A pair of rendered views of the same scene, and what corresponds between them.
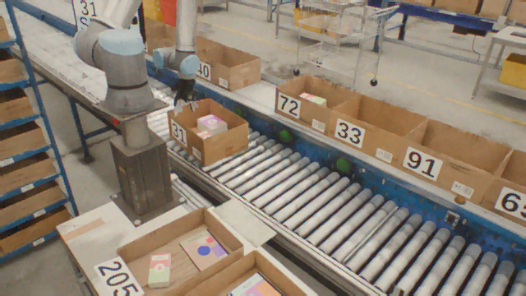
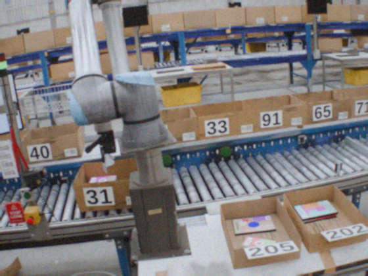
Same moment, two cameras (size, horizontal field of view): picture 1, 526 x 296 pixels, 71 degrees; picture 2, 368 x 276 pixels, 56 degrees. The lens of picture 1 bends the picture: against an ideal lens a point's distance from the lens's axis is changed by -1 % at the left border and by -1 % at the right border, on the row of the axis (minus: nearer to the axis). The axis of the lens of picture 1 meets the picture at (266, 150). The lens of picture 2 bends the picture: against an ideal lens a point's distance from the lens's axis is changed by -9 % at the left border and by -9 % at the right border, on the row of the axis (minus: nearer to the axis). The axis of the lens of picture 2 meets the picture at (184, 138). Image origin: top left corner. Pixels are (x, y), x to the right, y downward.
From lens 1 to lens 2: 1.56 m
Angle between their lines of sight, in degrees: 46
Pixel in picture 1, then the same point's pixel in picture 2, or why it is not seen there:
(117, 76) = (152, 107)
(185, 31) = not seen: hidden behind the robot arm
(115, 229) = (182, 266)
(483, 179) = (303, 108)
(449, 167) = (286, 112)
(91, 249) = not seen: outside the picture
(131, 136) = (160, 167)
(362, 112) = not seen: hidden behind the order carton
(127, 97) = (160, 125)
